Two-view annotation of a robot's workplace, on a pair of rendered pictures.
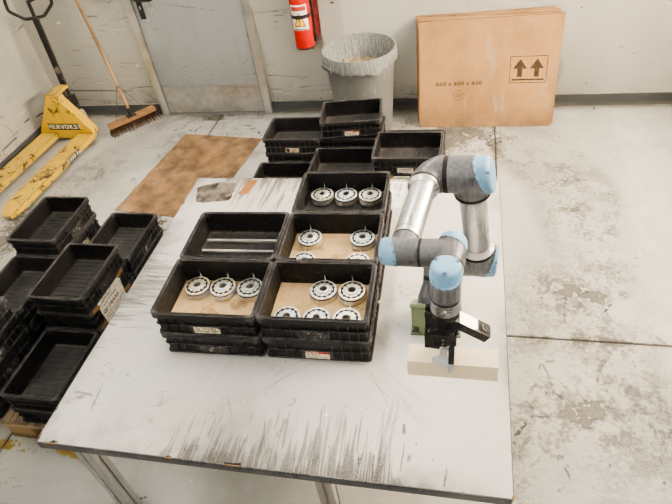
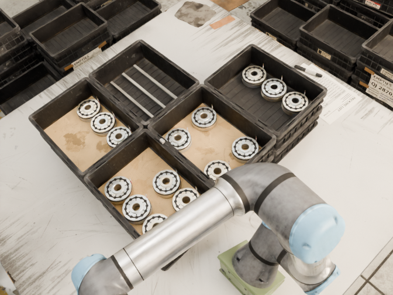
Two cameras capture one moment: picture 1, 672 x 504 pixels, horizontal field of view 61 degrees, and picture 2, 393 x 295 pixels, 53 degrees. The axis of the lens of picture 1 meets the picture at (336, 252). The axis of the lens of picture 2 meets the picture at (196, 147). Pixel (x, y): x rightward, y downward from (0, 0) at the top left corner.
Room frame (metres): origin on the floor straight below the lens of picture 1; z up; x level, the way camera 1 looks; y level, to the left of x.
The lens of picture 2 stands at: (1.07, -0.48, 2.12)
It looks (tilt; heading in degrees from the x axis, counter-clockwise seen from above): 57 degrees down; 40
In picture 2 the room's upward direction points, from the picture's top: 10 degrees counter-clockwise
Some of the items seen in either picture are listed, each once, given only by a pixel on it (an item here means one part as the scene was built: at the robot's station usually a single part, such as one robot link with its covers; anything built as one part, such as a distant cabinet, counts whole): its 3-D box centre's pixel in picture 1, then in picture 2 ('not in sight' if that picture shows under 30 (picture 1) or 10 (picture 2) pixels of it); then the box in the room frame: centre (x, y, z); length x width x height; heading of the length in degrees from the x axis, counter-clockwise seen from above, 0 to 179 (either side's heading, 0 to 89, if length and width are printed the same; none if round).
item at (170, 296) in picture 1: (217, 297); (89, 130); (1.56, 0.47, 0.87); 0.40 x 0.30 x 0.11; 75
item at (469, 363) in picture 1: (452, 362); not in sight; (0.94, -0.27, 1.08); 0.24 x 0.06 x 0.06; 73
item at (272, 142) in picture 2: (331, 237); (210, 133); (1.75, 0.01, 0.92); 0.40 x 0.30 x 0.02; 75
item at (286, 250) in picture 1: (332, 247); (211, 141); (1.75, 0.01, 0.87); 0.40 x 0.30 x 0.11; 75
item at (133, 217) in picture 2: (316, 318); (136, 207); (1.39, 0.11, 0.86); 0.10 x 0.10 x 0.01
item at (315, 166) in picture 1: (345, 183); (335, 51); (2.98, -0.13, 0.31); 0.40 x 0.30 x 0.34; 73
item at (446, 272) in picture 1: (445, 280); not in sight; (0.95, -0.25, 1.39); 0.09 x 0.08 x 0.11; 158
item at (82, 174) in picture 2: (213, 288); (85, 123); (1.56, 0.47, 0.92); 0.40 x 0.30 x 0.02; 75
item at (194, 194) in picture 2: (351, 290); (186, 201); (1.50, -0.04, 0.86); 0.10 x 0.10 x 0.01
